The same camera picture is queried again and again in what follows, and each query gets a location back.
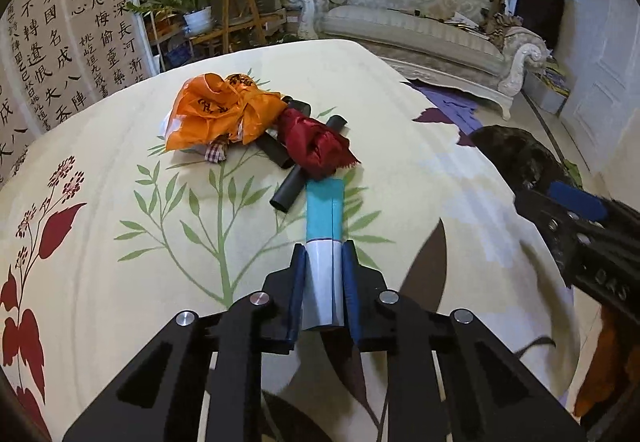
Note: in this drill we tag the tiger pattern bag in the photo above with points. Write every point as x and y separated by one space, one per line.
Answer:
497 22

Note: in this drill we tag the black tube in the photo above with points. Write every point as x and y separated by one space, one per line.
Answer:
277 150
297 105
289 189

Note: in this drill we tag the floral tablecloth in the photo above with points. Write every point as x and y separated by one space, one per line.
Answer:
125 182

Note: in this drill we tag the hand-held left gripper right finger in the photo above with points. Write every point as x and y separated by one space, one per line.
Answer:
350 292

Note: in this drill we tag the wooden plant stand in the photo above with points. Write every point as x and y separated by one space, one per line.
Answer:
235 12

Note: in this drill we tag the orange plastic bag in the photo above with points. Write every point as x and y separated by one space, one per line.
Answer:
215 107

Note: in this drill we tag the white and teal tube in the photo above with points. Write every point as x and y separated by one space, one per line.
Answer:
325 222

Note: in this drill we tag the ornate white sofa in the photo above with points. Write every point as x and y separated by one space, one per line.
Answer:
400 22

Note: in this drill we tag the bin with black bag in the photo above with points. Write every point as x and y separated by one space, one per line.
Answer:
515 155

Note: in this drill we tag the plaid cloth scrap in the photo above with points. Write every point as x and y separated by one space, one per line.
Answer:
216 152

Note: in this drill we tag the dark red cloth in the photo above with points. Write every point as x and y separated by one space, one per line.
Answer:
310 137

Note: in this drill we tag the white door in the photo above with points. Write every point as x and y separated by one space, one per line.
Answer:
610 82

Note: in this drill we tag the green cloth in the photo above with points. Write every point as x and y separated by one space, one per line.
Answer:
575 172

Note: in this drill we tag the papers on sofa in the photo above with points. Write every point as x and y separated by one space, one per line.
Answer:
460 20

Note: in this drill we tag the white paper scrap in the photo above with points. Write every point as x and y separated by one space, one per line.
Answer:
167 123

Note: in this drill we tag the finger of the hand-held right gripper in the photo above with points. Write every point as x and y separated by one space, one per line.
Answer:
575 202
550 219

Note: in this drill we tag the clear plastic storage box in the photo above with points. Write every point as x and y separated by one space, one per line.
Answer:
545 95

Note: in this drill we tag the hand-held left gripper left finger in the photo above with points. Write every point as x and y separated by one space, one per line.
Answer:
297 292

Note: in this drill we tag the calligraphy wall hanging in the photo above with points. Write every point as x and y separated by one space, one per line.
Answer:
75 47

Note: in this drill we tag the stack of colourful cloths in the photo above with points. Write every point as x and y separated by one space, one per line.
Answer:
557 77

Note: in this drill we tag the purple floor cloth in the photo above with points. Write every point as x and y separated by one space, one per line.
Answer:
455 110

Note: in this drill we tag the black covered cabinet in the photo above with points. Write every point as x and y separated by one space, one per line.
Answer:
540 17

